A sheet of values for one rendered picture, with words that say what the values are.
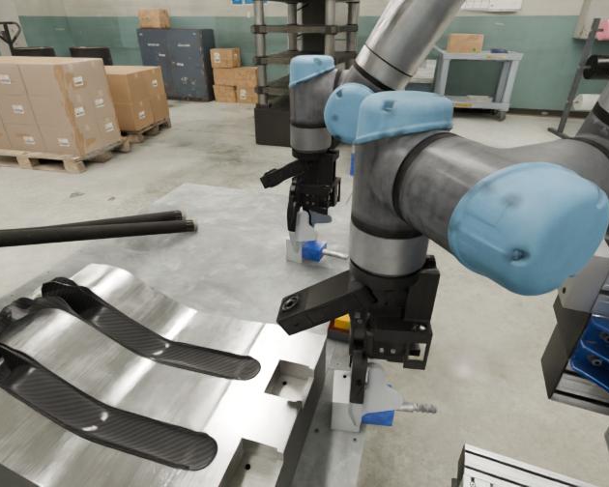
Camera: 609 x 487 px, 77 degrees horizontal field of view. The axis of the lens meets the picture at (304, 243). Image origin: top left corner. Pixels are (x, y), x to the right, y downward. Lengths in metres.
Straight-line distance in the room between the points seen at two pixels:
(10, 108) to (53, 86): 0.59
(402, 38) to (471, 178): 0.30
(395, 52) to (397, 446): 1.26
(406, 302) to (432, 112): 0.19
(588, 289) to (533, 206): 0.42
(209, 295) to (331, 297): 0.39
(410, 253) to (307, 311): 0.13
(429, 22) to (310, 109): 0.25
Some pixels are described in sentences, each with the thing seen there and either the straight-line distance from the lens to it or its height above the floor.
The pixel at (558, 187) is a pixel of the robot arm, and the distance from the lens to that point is 0.24.
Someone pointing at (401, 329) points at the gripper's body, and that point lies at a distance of 0.41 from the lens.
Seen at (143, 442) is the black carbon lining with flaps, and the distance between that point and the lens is 0.47.
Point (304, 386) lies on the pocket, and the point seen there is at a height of 0.86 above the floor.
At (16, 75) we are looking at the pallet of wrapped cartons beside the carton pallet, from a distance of 4.42.
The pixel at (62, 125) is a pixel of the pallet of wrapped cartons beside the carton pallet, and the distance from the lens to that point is 4.26.
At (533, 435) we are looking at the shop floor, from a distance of 1.69.
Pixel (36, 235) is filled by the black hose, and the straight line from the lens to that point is 0.89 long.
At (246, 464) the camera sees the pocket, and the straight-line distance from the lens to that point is 0.45.
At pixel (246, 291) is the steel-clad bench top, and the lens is 0.75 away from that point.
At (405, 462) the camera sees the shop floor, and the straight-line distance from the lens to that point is 1.48.
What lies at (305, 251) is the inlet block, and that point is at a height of 0.83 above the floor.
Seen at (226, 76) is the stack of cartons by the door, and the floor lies 0.41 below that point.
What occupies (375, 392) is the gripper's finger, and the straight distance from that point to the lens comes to 0.46.
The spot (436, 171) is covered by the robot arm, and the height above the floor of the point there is 1.17.
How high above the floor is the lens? 1.25
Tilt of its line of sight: 30 degrees down
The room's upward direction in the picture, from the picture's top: straight up
